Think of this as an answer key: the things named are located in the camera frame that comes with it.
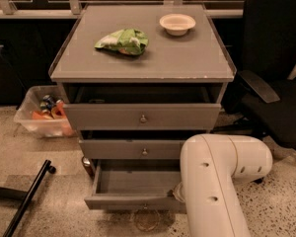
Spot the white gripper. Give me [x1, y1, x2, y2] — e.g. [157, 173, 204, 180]
[173, 183, 185, 202]

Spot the grey bottom drawer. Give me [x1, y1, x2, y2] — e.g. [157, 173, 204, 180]
[85, 159, 185, 213]

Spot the grey drawer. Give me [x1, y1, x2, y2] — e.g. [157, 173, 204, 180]
[64, 84, 220, 130]
[78, 129, 208, 161]
[85, 159, 185, 213]

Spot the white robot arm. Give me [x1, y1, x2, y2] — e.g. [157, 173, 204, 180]
[174, 134, 272, 237]

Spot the grey middle drawer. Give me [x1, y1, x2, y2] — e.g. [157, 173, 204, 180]
[78, 129, 208, 161]

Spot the grey drawer cabinet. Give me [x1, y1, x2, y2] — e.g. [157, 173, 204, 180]
[48, 4, 238, 163]

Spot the grey top drawer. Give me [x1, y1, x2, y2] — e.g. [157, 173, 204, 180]
[64, 84, 220, 130]

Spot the brown can behind cabinet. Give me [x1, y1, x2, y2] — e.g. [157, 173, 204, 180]
[81, 157, 94, 177]

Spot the black office chair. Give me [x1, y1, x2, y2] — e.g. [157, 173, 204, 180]
[214, 0, 296, 150]

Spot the orange snack packet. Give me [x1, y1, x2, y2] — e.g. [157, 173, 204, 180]
[51, 102, 66, 119]

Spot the blue soda can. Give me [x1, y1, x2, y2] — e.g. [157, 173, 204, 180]
[42, 95, 55, 109]

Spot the green chip bag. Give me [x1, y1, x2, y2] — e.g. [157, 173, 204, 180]
[95, 29, 149, 56]

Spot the clear plastic bin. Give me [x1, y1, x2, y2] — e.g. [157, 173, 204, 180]
[14, 85, 76, 137]

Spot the white paper bowl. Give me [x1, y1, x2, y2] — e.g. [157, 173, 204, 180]
[159, 14, 196, 37]

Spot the black metal floor stand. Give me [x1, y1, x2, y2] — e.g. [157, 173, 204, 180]
[0, 160, 56, 237]

